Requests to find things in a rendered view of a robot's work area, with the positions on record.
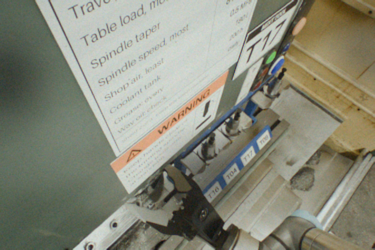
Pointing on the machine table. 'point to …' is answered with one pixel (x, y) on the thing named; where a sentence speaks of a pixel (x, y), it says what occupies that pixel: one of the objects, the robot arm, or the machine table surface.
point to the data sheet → (145, 54)
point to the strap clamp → (152, 183)
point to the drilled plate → (127, 221)
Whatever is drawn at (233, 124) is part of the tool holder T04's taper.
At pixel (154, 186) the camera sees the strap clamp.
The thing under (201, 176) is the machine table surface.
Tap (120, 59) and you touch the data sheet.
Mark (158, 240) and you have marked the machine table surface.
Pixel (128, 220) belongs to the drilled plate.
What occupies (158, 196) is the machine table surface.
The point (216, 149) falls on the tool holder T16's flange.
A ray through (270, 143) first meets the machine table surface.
